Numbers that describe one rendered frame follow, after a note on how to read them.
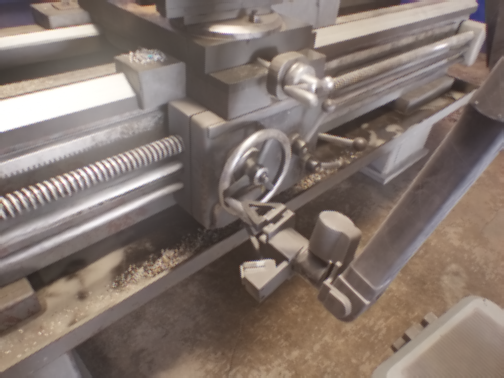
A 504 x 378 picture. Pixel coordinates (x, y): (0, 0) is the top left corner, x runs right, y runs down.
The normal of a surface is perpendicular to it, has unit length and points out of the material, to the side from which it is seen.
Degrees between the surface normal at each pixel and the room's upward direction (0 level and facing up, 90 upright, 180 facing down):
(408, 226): 77
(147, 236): 0
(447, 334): 0
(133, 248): 0
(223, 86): 90
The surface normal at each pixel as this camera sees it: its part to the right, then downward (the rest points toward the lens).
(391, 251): -0.66, 0.21
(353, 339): 0.08, -0.78
